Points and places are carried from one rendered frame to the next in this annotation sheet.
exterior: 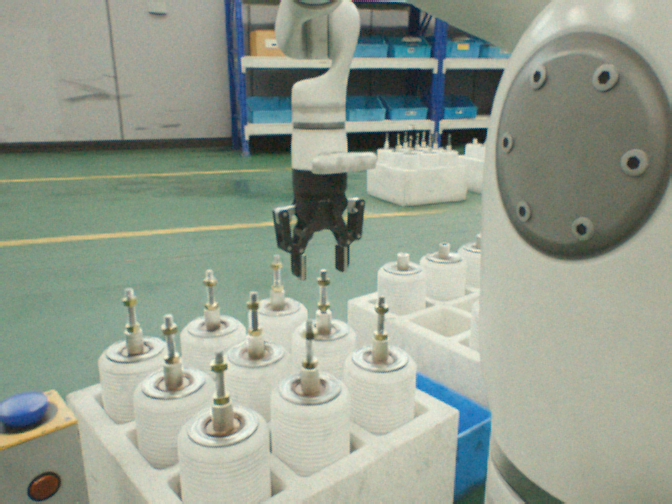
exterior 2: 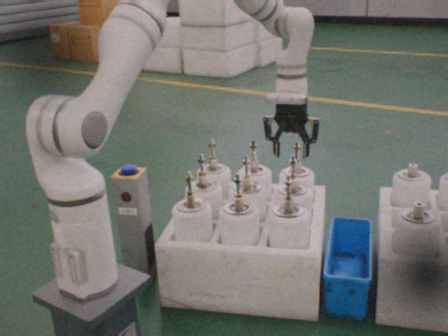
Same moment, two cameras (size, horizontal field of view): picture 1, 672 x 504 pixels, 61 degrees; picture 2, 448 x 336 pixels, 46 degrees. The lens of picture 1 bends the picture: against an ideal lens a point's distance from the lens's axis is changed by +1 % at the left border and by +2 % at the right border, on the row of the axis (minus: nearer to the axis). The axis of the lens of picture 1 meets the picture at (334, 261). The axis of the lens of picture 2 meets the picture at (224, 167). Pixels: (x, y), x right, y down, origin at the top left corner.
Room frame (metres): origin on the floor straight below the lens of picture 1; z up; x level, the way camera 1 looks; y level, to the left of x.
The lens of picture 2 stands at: (-0.09, -0.86, 0.82)
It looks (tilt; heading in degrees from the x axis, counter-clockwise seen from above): 22 degrees down; 54
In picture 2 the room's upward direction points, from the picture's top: 3 degrees counter-clockwise
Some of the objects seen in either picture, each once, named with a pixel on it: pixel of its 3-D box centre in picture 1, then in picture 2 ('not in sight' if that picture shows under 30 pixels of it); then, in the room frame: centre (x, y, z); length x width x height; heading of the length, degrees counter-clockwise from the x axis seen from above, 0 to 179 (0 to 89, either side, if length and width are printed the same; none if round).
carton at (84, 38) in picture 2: not in sight; (92, 42); (1.84, 3.63, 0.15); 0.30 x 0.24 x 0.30; 107
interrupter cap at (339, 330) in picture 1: (323, 330); (292, 189); (0.77, 0.02, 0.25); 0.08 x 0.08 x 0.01
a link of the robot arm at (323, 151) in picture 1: (326, 144); (289, 85); (0.75, 0.01, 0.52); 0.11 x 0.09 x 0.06; 33
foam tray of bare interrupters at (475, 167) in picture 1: (501, 173); not in sight; (3.30, -0.97, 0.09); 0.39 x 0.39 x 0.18; 21
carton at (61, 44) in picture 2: not in sight; (72, 39); (1.79, 3.95, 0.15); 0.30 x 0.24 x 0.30; 17
